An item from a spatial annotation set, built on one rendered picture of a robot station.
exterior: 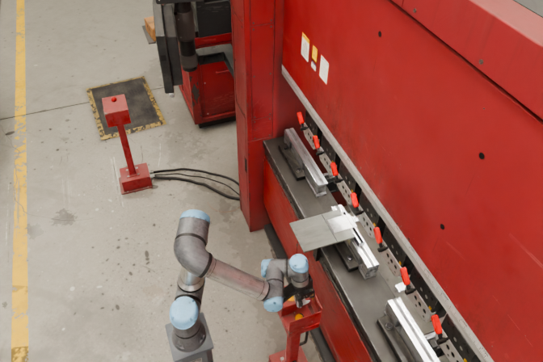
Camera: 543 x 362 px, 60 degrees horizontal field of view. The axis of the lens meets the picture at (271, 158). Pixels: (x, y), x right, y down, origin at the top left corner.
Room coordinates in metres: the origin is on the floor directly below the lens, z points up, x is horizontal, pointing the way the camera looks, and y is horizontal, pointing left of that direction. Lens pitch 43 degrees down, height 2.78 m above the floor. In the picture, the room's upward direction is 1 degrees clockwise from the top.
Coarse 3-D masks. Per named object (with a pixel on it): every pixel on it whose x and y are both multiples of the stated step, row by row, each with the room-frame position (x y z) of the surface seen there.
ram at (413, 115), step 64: (320, 0) 1.88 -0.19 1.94; (384, 0) 1.45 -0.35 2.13; (384, 64) 1.39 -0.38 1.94; (448, 64) 1.12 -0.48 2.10; (320, 128) 1.77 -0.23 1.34; (384, 128) 1.32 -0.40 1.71; (448, 128) 1.05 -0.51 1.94; (512, 128) 0.88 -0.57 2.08; (384, 192) 1.24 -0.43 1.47; (448, 192) 0.97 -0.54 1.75; (512, 192) 0.80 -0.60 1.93; (448, 256) 0.89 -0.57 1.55; (512, 256) 0.73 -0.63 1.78; (512, 320) 0.64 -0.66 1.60
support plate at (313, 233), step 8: (320, 216) 1.51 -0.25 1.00; (328, 216) 1.51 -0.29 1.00; (336, 216) 1.51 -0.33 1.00; (296, 224) 1.46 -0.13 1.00; (304, 224) 1.46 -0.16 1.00; (312, 224) 1.46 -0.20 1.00; (320, 224) 1.46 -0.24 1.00; (296, 232) 1.41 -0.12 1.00; (304, 232) 1.41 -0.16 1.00; (312, 232) 1.41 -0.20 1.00; (320, 232) 1.41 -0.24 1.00; (328, 232) 1.41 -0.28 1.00; (344, 232) 1.41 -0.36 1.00; (304, 240) 1.36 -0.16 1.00; (312, 240) 1.36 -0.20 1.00; (320, 240) 1.36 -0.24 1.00; (328, 240) 1.36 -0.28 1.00; (344, 240) 1.37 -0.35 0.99; (304, 248) 1.31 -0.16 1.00; (312, 248) 1.31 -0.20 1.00
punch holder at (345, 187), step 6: (342, 162) 1.54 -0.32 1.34; (342, 168) 1.53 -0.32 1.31; (342, 174) 1.53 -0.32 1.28; (348, 174) 1.48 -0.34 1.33; (348, 180) 1.47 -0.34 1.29; (354, 180) 1.43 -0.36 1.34; (342, 186) 1.50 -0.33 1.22; (348, 186) 1.46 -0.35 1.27; (354, 186) 1.42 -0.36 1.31; (342, 192) 1.50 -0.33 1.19; (348, 192) 1.45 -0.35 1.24; (360, 192) 1.43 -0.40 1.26; (348, 198) 1.44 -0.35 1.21
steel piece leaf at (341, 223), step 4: (340, 216) 1.51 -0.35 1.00; (344, 216) 1.51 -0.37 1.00; (328, 220) 1.48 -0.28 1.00; (332, 220) 1.48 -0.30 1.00; (336, 220) 1.48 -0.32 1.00; (340, 220) 1.48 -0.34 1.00; (344, 220) 1.49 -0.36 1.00; (328, 224) 1.45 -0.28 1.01; (332, 224) 1.46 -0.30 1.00; (336, 224) 1.46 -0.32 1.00; (340, 224) 1.46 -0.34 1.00; (344, 224) 1.46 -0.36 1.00; (348, 224) 1.46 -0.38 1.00; (332, 228) 1.43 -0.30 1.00; (336, 228) 1.43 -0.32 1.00; (340, 228) 1.43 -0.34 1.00; (344, 228) 1.43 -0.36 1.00; (348, 228) 1.44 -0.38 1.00; (332, 232) 1.41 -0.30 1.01; (336, 232) 1.41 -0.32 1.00
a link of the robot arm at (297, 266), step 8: (296, 256) 1.13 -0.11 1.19; (304, 256) 1.13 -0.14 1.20; (288, 264) 1.11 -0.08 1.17; (296, 264) 1.09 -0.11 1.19; (304, 264) 1.09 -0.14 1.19; (288, 272) 1.08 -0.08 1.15; (296, 272) 1.08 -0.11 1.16; (304, 272) 1.08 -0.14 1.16; (296, 280) 1.08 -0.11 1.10; (304, 280) 1.08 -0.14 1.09
